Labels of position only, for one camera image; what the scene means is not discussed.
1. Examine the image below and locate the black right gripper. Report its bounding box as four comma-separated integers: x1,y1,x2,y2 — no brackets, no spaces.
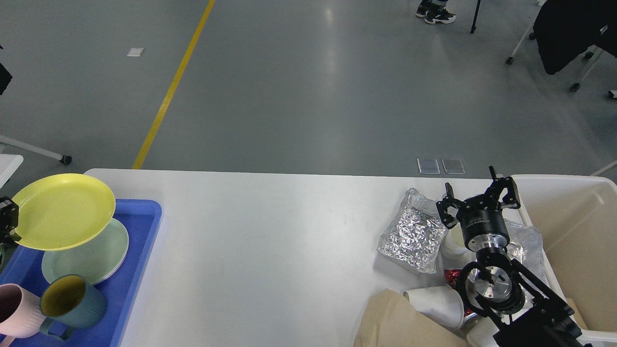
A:
436,166,521,254

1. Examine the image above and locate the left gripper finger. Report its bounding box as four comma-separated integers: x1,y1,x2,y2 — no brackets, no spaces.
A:
0,196,22,244

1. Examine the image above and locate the yellow plastic plate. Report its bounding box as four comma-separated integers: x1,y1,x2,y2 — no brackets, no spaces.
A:
12,173,116,251

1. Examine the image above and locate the teal mug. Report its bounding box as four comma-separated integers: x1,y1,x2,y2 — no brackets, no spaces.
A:
39,274,107,341

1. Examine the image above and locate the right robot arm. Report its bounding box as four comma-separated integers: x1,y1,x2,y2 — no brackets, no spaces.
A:
436,166,582,347

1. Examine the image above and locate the small white cup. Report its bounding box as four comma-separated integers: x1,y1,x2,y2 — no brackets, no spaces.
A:
441,224,469,260

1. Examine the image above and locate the white side table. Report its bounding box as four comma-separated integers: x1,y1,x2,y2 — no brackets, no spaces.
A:
0,135,72,187

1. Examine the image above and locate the right floor plate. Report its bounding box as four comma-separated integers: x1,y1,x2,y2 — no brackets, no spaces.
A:
441,158,466,175

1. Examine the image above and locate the floor plate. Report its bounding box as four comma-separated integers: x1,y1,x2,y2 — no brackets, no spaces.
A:
416,158,441,175
441,158,466,175

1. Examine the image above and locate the crumpled clear plastic wrap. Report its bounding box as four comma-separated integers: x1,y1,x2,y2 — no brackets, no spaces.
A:
505,219,547,284

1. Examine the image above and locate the left floor plate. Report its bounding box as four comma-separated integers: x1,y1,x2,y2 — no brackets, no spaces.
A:
416,158,441,175

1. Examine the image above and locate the silver foil bag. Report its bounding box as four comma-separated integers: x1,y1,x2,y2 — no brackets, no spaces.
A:
376,187,448,274

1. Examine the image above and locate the red snack wrapper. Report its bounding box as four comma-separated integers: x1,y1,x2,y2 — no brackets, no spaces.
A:
443,269,461,290

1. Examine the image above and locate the beige plastic bin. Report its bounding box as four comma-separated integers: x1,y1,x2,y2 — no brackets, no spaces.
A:
513,175,617,347

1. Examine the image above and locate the white paper cup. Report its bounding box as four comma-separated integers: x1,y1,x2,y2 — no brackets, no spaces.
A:
403,285,465,330

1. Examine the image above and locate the pale green plate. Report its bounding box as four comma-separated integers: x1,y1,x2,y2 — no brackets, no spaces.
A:
40,219,130,285

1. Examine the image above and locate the pink mug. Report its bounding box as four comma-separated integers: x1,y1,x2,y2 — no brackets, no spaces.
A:
0,283,46,347

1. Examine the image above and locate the blue plastic tray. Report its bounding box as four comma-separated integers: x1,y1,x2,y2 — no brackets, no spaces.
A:
0,199,162,347

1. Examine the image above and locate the brown paper bag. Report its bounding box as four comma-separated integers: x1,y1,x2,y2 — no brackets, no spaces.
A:
353,289,469,347

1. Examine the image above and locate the black jacket on chair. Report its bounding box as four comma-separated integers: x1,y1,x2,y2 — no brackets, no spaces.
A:
505,0,616,75

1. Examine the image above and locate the person in black sneakers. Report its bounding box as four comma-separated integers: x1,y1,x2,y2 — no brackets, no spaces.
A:
415,0,456,24

